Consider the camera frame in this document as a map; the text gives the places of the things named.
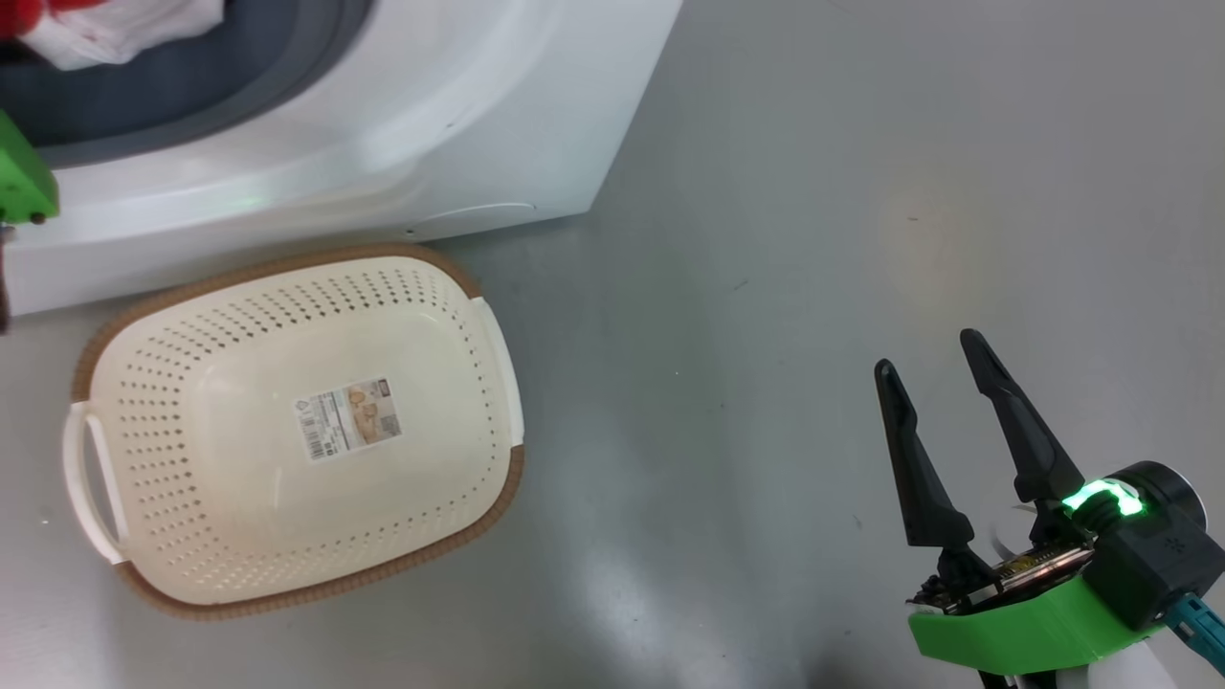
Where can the paper product label sticker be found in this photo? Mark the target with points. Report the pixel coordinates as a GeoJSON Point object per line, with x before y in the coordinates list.
{"type": "Point", "coordinates": [346, 419]}

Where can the cream perforated basket brown rim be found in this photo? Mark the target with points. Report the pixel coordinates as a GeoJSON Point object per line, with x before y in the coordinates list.
{"type": "Point", "coordinates": [220, 383]}

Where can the white front-load washing machine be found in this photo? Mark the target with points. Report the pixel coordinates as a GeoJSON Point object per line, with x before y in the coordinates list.
{"type": "Point", "coordinates": [431, 115]}

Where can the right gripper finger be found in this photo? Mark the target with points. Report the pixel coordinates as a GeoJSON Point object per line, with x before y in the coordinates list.
{"type": "Point", "coordinates": [924, 488]}
{"type": "Point", "coordinates": [1029, 440]}

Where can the teal right camera connector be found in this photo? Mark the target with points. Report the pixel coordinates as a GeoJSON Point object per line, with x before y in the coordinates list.
{"type": "Point", "coordinates": [1201, 627]}

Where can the round white filter cover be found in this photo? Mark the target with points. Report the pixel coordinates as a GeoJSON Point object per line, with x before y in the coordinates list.
{"type": "Point", "coordinates": [469, 218]}

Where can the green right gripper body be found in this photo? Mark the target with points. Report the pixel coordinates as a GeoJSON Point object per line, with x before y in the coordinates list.
{"type": "Point", "coordinates": [1024, 632]}

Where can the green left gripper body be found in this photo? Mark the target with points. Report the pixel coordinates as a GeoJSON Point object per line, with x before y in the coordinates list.
{"type": "Point", "coordinates": [21, 182]}

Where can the white garment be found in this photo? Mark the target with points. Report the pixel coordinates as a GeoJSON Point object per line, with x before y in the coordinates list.
{"type": "Point", "coordinates": [124, 29]}

